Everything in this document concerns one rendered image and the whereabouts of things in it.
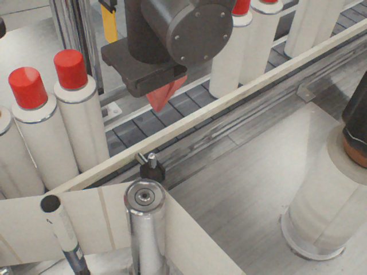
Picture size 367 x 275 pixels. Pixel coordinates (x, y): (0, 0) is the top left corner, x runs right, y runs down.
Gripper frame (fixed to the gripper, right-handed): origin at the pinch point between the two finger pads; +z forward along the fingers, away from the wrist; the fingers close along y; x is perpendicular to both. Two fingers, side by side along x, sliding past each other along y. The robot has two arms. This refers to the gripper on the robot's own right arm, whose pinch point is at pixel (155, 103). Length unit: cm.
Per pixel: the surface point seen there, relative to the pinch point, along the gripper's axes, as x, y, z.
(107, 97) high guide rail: 9.3, -2.4, 5.1
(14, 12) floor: 194, 25, 103
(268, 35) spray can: 3.6, 24.7, 2.0
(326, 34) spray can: 4.1, 44.1, 10.0
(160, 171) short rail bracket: -3.6, -1.8, 9.6
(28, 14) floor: 188, 32, 103
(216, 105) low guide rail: 1.8, 13.2, 10.0
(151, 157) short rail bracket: -2.9, -2.8, 6.3
